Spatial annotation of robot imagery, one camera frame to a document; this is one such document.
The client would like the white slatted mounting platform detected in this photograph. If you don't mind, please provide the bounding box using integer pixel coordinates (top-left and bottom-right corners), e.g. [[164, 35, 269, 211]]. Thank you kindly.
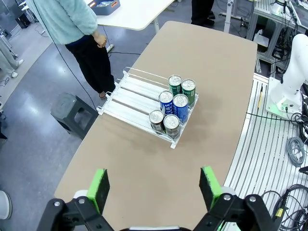
[[223, 72, 308, 231]]

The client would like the dark grey plastic stool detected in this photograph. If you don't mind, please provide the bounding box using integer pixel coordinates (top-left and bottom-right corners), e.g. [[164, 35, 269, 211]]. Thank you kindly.
[[50, 92, 99, 140]]

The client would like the person's right hand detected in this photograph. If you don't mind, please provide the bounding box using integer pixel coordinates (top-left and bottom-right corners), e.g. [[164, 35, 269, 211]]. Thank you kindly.
[[92, 31, 108, 48]]

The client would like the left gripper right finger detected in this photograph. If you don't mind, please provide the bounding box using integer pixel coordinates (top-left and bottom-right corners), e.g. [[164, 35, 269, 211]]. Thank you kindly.
[[193, 166, 282, 231]]

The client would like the white can rack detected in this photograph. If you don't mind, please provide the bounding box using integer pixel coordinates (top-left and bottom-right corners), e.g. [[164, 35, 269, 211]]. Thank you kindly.
[[96, 66, 199, 149]]

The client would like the person in teal fleece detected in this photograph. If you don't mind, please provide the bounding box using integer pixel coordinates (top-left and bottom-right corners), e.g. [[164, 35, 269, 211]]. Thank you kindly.
[[25, 0, 116, 100]]

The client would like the person in grey trousers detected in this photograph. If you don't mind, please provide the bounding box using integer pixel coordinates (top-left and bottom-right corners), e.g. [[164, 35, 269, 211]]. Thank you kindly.
[[0, 36, 25, 78]]

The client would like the black Pepsi can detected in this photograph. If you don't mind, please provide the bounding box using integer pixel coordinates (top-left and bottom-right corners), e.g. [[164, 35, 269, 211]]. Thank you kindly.
[[149, 109, 165, 132], [163, 114, 180, 140]]

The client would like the person in dark trousers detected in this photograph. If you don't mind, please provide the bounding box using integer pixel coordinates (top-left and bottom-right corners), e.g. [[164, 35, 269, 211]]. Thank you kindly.
[[191, 0, 216, 26]]

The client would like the long black floor cable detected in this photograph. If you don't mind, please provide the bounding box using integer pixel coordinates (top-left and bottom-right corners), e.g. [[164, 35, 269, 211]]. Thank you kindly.
[[32, 0, 98, 109]]

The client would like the thin black cable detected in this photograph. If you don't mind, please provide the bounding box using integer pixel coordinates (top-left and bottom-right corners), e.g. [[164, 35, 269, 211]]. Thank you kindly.
[[245, 112, 301, 123]]

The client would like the person's right forearm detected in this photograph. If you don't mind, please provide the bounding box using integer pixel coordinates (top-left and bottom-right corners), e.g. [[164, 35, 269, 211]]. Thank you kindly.
[[80, 9, 99, 37]]

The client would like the grey coiled cable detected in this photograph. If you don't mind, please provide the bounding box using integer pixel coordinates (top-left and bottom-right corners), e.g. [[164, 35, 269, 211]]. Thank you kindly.
[[285, 136, 306, 167]]

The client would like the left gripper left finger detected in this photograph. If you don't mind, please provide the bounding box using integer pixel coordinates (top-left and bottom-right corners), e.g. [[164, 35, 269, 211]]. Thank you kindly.
[[36, 168, 114, 231]]

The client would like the blue Pocari Sweat can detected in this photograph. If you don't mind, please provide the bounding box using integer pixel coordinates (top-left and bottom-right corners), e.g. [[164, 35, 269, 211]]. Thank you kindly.
[[158, 90, 174, 115], [172, 93, 189, 125]]

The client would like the blue bin with orange trim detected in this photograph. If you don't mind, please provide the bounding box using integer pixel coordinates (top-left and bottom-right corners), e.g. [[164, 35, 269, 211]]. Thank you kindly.
[[90, 0, 121, 16]]

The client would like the aluminium frame rack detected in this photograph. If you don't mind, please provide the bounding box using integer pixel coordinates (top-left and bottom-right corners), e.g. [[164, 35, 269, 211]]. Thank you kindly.
[[246, 0, 308, 73]]

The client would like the large white table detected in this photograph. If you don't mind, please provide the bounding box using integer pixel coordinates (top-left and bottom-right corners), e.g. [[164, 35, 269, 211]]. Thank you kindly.
[[85, 0, 176, 34]]

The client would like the white stand leg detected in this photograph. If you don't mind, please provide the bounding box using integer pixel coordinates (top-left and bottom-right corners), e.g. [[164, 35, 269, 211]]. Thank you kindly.
[[220, 0, 241, 33]]

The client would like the green Chilsung soda can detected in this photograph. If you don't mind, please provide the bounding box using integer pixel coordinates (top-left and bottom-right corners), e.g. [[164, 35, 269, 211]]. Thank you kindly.
[[180, 78, 196, 106], [167, 74, 183, 96]]

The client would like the black cable bundle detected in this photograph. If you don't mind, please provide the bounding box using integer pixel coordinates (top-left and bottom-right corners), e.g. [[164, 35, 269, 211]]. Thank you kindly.
[[261, 184, 308, 231]]

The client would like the yellow and black tool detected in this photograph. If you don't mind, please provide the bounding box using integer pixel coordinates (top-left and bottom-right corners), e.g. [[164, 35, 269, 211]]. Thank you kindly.
[[257, 85, 264, 109]]

